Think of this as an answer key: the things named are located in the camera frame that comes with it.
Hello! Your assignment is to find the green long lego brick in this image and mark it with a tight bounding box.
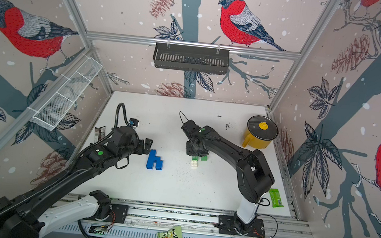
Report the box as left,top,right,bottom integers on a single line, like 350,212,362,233
192,156,208,161

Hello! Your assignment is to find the blue long lego brick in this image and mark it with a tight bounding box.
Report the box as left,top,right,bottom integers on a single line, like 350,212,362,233
146,149,164,171

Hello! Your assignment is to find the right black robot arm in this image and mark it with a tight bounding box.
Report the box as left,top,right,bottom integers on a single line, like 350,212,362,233
181,120,275,233

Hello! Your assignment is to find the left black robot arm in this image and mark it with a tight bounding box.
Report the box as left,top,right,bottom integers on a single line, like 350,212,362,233
0,126,153,238

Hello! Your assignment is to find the white small lego brick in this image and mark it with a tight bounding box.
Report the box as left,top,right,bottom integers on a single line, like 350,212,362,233
190,160,198,168

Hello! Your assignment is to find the brown snack wrapper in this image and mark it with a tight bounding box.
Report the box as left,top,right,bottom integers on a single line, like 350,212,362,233
94,126,106,142

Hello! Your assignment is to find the yellow pot with lid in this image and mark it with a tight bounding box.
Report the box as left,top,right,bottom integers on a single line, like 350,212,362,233
242,115,279,149

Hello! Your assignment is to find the green candy wrapper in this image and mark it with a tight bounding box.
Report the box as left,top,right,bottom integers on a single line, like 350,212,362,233
269,188,284,208

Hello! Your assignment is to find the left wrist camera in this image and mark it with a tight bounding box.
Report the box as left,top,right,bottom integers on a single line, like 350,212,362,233
128,118,140,128

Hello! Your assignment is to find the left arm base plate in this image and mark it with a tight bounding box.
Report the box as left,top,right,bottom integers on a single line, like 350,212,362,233
110,204,129,224

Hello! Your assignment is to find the white wire mesh shelf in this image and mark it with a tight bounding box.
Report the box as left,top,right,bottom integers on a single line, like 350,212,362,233
30,56,102,131

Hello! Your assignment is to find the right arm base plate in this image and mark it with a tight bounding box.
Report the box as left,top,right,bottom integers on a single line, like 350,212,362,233
215,215,265,238

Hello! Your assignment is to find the black hanging wire basket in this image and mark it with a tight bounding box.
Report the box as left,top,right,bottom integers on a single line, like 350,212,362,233
153,43,230,75

